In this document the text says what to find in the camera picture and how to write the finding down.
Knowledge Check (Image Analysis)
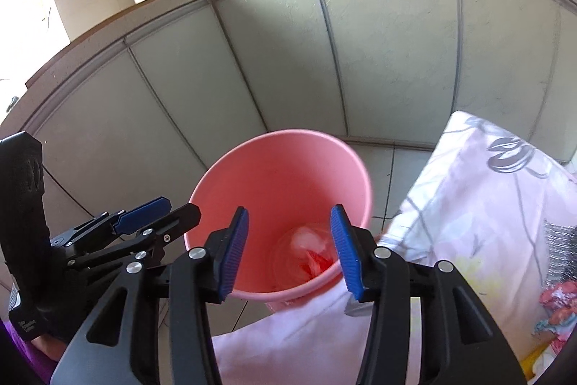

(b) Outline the pink blue wrapper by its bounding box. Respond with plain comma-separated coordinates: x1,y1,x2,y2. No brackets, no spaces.
534,279,576,355

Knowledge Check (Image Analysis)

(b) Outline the silver mesh scouring pad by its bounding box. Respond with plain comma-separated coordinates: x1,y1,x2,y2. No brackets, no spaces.
545,221,576,286

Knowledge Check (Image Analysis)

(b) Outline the red white plastic bag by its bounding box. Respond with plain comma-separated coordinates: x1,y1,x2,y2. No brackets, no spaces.
290,226,338,280

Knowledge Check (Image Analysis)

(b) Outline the grey kitchen cabinet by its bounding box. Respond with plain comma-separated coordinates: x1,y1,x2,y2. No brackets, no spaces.
1,0,576,232

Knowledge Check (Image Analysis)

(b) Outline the floral white tablecloth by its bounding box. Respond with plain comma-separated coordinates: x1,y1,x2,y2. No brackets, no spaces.
214,111,576,384

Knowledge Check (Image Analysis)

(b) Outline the pink plastic bucket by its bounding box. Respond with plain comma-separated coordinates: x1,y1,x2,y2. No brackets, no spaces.
184,129,373,312

